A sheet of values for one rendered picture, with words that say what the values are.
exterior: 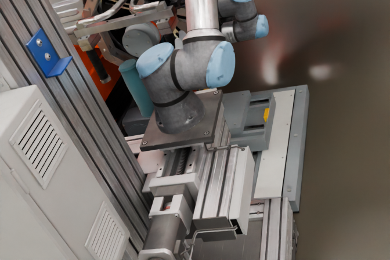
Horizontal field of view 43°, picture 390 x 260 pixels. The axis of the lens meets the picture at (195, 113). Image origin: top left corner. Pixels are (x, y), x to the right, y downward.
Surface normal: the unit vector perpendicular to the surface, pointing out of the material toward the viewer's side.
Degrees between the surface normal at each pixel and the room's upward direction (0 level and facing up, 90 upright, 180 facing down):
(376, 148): 0
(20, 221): 90
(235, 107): 0
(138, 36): 90
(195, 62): 51
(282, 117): 0
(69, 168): 90
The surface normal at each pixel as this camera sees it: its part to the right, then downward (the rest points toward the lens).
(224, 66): 0.90, 0.05
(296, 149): -0.33, -0.77
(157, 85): -0.29, 0.64
